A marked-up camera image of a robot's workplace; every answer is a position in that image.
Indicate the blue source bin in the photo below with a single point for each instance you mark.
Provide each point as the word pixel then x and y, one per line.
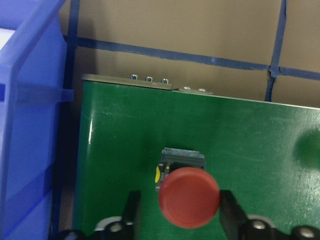
pixel 32 67

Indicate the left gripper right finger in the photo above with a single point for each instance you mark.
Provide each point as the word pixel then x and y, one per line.
pixel 232 216

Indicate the red push button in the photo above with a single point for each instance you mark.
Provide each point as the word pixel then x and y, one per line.
pixel 188 196

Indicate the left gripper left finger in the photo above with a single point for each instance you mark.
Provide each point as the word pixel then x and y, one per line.
pixel 131 214

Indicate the green conveyor belt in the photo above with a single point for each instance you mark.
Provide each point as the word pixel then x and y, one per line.
pixel 266 154

